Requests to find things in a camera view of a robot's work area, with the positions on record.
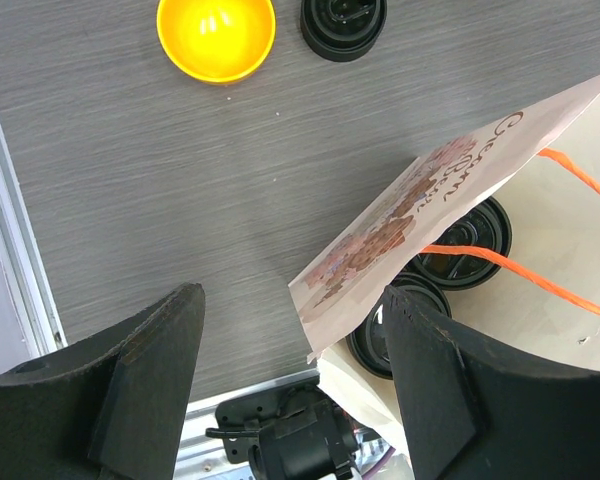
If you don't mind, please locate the black cup lid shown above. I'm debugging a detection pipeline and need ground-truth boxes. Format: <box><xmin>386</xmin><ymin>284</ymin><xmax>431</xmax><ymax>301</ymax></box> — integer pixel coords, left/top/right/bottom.
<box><xmin>407</xmin><ymin>197</ymin><xmax>513</xmax><ymax>291</ymax></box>
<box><xmin>346</xmin><ymin>272</ymin><xmax>451</xmax><ymax>380</ymax></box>

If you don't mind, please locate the aluminium frame rail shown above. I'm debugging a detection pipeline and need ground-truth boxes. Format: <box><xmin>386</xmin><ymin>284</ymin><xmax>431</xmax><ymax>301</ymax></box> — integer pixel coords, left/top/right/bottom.
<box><xmin>0</xmin><ymin>124</ymin><xmax>68</xmax><ymax>373</ymax></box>

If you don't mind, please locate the brown paper takeout bag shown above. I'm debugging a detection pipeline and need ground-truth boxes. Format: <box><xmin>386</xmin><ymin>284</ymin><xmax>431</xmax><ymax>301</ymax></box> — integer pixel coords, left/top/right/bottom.
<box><xmin>289</xmin><ymin>75</ymin><xmax>600</xmax><ymax>479</ymax></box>

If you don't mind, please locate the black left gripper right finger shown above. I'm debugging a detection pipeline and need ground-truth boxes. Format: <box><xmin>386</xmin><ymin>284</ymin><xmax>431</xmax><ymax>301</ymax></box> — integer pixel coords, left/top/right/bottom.
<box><xmin>381</xmin><ymin>287</ymin><xmax>600</xmax><ymax>479</ymax></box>

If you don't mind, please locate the orange plastic bowl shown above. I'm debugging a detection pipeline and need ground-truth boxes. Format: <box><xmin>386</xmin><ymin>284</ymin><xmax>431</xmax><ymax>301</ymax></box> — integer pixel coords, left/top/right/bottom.
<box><xmin>156</xmin><ymin>0</ymin><xmax>277</xmax><ymax>85</ymax></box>

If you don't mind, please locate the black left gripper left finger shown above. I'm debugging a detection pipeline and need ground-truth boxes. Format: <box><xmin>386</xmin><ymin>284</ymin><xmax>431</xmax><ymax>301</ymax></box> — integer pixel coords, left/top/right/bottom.
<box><xmin>0</xmin><ymin>283</ymin><xmax>206</xmax><ymax>479</ymax></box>

